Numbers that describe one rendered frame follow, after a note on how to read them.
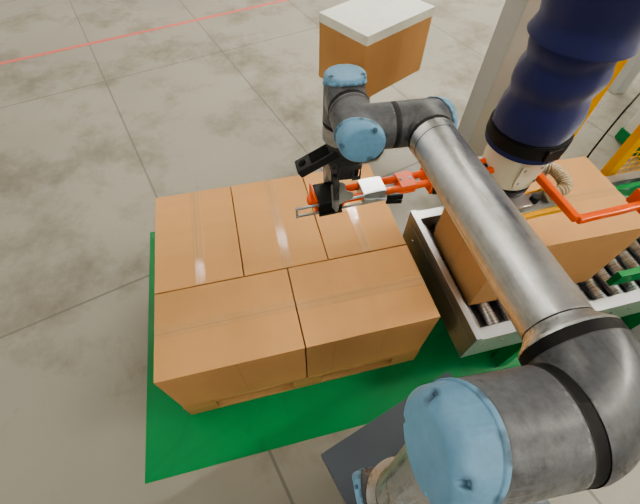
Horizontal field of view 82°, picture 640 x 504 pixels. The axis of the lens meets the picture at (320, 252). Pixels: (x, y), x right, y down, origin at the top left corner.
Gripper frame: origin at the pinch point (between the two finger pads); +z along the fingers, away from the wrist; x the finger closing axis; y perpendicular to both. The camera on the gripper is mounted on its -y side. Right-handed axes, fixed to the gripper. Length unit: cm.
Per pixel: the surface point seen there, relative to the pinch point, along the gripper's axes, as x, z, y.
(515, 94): 2, -23, 49
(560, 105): -8, -26, 54
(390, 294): -1, 68, 30
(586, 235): -15, 28, 94
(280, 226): 49, 68, -10
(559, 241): -15, 28, 82
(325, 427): -38, 123, -8
